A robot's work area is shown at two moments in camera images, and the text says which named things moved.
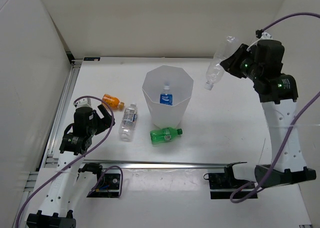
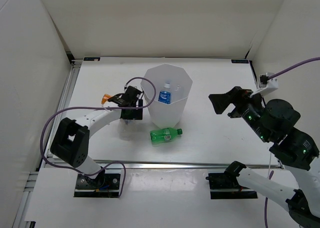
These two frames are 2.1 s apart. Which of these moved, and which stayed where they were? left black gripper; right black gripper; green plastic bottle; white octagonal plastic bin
Moved: right black gripper; left black gripper
Stayed: green plastic bottle; white octagonal plastic bin
